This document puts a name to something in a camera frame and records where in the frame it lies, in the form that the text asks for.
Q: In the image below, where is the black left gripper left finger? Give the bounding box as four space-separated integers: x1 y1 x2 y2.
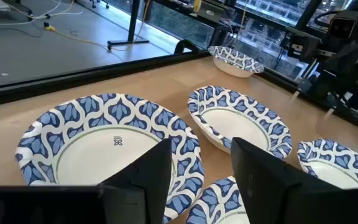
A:
0 138 173 224

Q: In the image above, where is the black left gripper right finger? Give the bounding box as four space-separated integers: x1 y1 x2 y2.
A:
231 137 358 224

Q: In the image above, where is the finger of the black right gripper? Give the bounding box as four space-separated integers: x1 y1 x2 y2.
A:
290 58 319 102
323 90 347 121

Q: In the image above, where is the blue white patterned paper bowl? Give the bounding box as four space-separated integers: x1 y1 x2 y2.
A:
208 45 265 78
14 92 205 224
187 85 293 160
185 175 250 224
296 138 358 190

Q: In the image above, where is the grey laptop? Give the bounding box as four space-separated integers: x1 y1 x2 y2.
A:
196 1 226 23

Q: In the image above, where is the black desk leg stand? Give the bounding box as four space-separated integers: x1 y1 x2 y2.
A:
106 0 150 50

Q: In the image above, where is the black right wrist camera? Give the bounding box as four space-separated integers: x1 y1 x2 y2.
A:
327 11 358 40

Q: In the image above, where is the yellow hanging cable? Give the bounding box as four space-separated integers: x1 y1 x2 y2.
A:
240 0 249 27

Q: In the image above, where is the black curved cable loop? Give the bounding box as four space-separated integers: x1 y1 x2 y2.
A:
173 39 200 55

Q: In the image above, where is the black table edge rail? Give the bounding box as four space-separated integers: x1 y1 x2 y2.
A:
0 51 213 109

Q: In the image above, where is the yellow floor cable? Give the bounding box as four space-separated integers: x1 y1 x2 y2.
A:
44 24 130 52

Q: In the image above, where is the white floor cable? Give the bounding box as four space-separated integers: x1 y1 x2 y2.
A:
0 0 84 26

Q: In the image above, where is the black floor cable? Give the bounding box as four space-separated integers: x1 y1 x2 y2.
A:
0 24 45 39

